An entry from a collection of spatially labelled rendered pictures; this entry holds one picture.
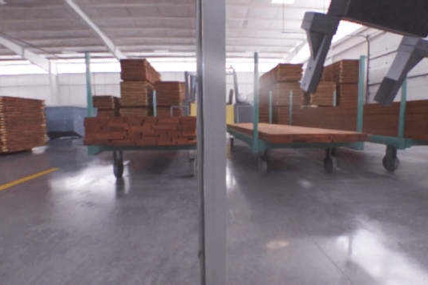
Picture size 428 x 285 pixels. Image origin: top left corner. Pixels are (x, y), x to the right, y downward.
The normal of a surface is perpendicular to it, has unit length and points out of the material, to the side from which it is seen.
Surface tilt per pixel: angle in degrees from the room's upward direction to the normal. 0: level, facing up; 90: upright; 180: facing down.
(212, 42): 90
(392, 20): 113
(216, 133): 90
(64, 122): 90
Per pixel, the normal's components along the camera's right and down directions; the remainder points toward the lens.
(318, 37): 0.06, 0.49
